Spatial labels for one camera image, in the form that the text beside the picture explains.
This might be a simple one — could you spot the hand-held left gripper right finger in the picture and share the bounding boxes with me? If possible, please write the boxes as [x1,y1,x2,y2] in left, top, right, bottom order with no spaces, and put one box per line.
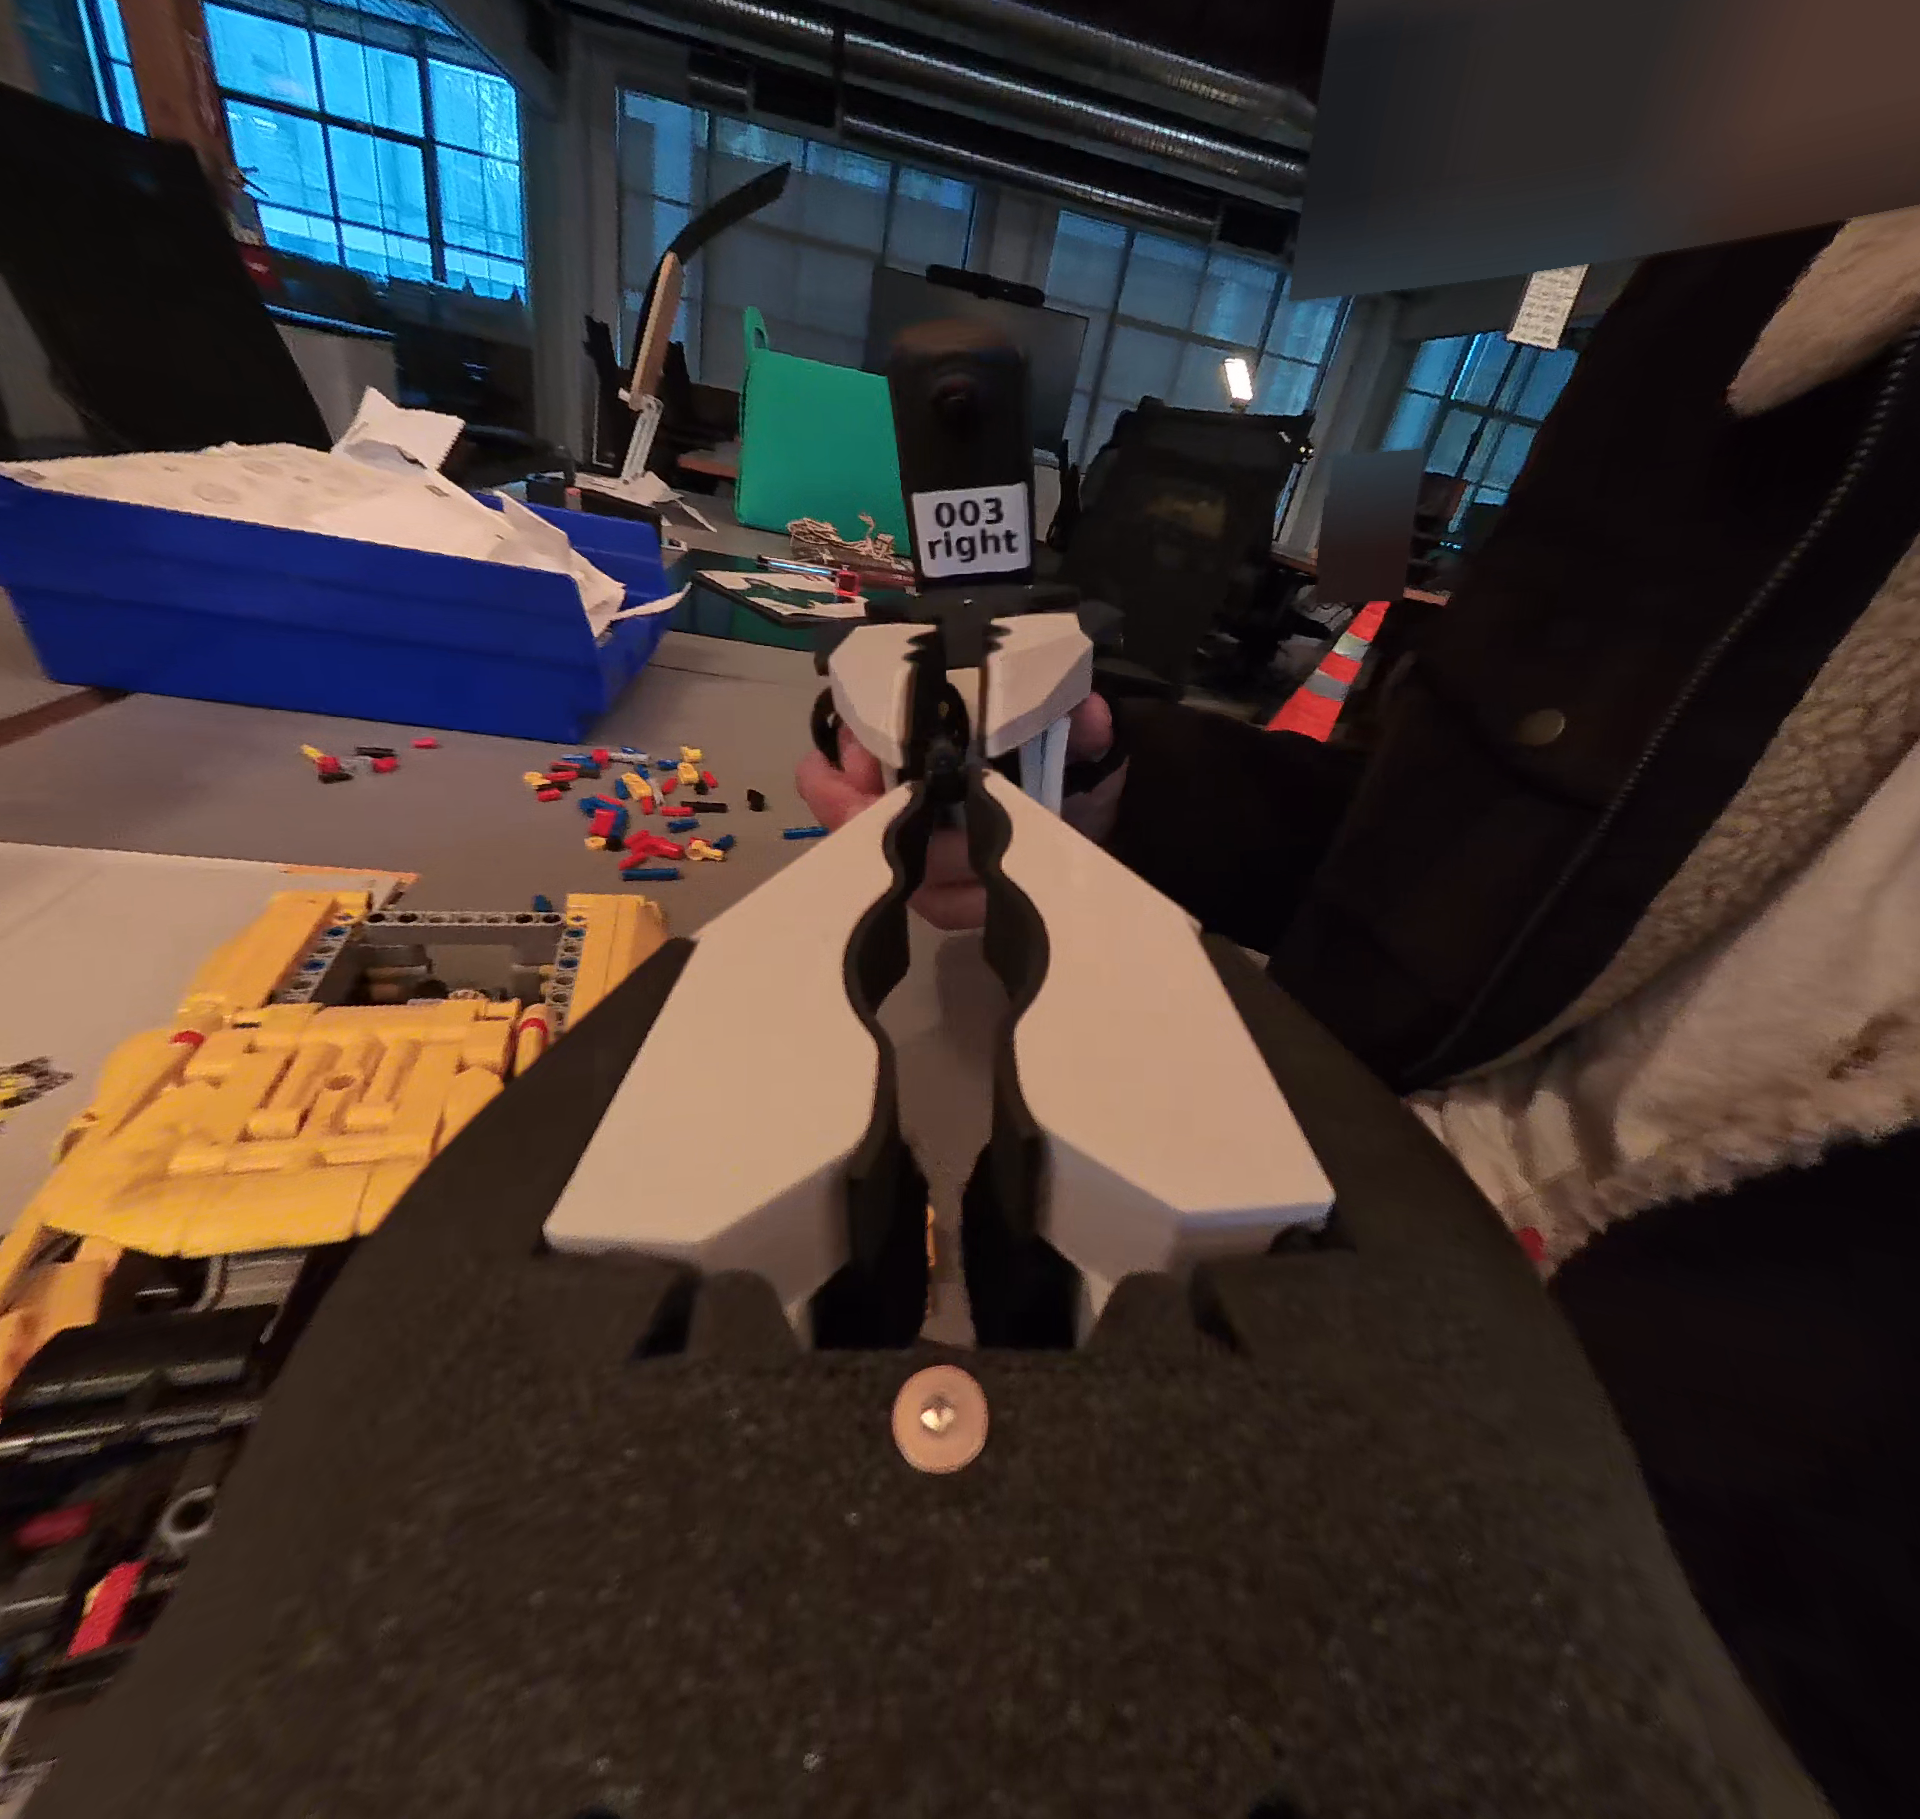
[965,773,1339,1347]

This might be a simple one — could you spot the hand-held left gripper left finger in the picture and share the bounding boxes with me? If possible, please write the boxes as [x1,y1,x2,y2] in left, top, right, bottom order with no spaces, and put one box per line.
[545,783,926,1347]

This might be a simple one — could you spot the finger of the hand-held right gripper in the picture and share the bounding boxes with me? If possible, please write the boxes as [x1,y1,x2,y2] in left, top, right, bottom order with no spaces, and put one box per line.
[971,613,1096,762]
[827,621,926,783]

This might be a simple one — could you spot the pile of coloured brick pins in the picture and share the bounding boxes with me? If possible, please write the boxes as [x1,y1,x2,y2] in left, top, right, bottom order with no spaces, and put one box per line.
[520,745,831,883]

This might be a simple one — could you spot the yellow brick car model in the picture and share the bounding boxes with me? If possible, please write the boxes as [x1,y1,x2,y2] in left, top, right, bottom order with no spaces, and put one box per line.
[0,890,676,1703]

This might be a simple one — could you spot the building instruction booklet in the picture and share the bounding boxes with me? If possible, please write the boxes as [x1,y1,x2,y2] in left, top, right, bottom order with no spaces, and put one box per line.
[0,838,422,1234]

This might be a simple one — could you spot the black-headed desk lamp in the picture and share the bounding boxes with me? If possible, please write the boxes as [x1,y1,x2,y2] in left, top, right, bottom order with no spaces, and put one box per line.
[579,163,793,520]

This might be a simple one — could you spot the grey desk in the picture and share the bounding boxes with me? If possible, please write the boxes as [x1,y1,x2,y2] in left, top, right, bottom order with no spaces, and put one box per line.
[0,588,845,1402]

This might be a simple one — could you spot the person's right hand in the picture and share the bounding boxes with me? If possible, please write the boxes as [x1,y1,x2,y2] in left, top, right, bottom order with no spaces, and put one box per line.
[793,692,1133,932]

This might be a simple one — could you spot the black monitor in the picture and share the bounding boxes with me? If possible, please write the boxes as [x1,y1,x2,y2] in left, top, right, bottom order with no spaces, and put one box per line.
[867,262,1092,458]

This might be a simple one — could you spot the green printed booklet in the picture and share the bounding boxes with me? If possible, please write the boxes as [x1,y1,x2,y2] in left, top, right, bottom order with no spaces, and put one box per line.
[700,556,917,634]

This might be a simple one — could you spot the small coloured brick model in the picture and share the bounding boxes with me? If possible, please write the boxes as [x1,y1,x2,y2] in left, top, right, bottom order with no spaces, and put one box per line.
[784,513,917,578]

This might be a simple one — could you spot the green board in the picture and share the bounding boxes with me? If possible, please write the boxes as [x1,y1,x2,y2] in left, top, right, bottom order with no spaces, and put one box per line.
[734,304,917,536]

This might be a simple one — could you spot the black mesh office chair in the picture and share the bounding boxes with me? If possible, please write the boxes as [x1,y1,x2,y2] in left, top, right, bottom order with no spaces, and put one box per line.
[1070,393,1324,692]

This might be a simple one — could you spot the large glass partition window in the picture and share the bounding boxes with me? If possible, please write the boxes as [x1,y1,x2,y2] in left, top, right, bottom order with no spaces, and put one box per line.
[615,84,1579,531]

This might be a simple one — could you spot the orange traffic cone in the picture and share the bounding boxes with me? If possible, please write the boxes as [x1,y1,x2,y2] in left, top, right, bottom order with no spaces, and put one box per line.
[1261,598,1393,738]

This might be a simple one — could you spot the black pipe bundle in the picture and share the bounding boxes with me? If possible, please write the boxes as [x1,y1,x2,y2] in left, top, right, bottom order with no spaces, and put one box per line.
[451,0,1324,204]

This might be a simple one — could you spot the small red black brick cluster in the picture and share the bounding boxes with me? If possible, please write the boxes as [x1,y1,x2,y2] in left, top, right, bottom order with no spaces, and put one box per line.
[303,731,444,783]

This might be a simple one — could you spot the blue plastic bin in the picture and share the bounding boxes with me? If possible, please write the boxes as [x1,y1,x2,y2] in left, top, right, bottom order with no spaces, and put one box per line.
[0,478,679,745]

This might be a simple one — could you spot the white paper notice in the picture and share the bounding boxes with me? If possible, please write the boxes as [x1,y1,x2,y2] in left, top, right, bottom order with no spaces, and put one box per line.
[1505,262,1590,351]

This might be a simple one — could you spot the white printed paper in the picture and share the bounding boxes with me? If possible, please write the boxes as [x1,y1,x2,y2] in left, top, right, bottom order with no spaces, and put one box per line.
[0,385,694,636]

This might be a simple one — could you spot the blue-lit paned window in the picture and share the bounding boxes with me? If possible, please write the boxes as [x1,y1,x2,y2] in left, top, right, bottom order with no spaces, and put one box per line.
[79,0,532,304]

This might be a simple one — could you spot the person's legs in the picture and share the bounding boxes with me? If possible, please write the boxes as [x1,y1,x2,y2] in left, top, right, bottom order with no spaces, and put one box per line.
[1546,1132,1920,1819]

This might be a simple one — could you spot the brown wooden strip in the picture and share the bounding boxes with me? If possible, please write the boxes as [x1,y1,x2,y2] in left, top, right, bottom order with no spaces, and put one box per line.
[0,681,130,745]

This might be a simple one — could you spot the black upright panel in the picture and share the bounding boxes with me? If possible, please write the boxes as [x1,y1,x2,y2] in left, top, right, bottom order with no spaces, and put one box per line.
[0,84,337,458]

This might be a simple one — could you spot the brown wooden post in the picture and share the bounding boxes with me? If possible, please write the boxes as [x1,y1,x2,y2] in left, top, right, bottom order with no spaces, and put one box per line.
[98,0,279,280]

